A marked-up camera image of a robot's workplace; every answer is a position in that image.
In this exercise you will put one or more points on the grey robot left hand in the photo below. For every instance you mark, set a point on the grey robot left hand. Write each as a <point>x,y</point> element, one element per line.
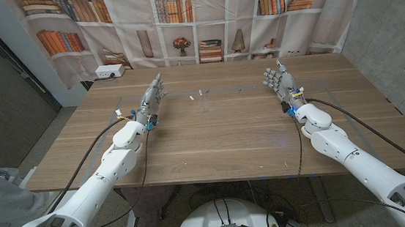
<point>148,103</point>

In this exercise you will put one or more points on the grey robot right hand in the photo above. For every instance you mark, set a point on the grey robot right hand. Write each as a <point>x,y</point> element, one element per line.
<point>284,86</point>

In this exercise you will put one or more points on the clear plastic screen protector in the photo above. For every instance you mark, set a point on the clear plastic screen protector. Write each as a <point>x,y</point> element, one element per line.
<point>204,104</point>

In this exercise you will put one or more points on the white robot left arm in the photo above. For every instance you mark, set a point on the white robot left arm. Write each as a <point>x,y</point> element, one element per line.
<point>95,189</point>

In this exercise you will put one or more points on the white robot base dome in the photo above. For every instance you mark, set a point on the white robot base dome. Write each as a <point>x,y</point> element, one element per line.
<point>204,220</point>

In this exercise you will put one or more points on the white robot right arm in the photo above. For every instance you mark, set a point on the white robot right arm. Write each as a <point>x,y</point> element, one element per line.
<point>369,172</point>

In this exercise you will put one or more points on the white power strip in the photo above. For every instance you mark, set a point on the white power strip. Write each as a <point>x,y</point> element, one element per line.
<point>110,71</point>

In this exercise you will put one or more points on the printed bookshelf backdrop cloth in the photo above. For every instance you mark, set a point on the printed bookshelf backdrop cloth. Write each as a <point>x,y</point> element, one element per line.
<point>126,43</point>

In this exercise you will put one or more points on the grey metal table leg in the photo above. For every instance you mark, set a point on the grey metal table leg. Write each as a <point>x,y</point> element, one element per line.
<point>322,198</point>
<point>131,222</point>

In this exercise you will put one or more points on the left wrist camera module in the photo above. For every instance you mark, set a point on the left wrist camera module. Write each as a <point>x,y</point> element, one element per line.
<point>152,122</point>

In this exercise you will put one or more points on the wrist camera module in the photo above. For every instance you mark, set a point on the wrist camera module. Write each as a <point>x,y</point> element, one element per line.
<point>287,108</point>
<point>152,122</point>

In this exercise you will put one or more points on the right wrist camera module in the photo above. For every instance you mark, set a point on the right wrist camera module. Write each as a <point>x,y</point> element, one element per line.
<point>287,108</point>

